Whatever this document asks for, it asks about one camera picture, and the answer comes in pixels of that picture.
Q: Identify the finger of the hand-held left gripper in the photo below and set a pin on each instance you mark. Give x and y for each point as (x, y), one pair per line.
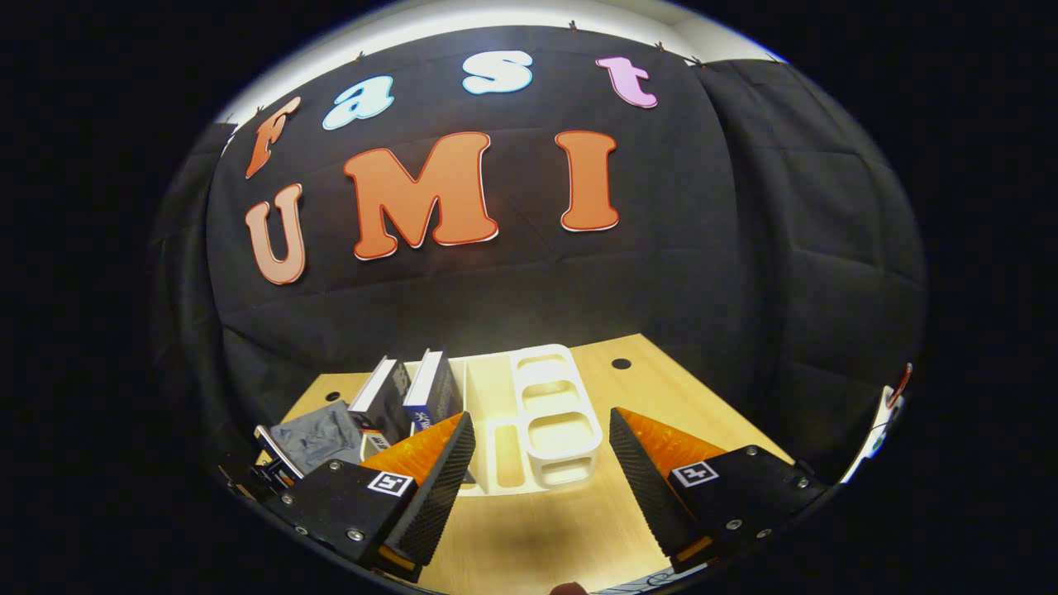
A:
(279, 453)

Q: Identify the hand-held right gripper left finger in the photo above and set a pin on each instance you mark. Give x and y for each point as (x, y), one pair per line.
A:
(438, 496)

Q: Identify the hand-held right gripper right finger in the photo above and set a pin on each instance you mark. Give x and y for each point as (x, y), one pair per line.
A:
(645, 487)

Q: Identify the grey schoolbag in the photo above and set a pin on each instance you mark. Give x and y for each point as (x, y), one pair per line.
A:
(318, 438)

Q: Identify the blue cover book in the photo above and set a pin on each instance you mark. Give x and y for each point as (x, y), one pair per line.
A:
(430, 388)

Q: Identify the black cover book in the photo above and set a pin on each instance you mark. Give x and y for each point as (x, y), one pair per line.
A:
(376, 405)

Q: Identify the white plastic bookshelf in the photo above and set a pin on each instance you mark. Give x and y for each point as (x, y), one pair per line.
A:
(554, 397)

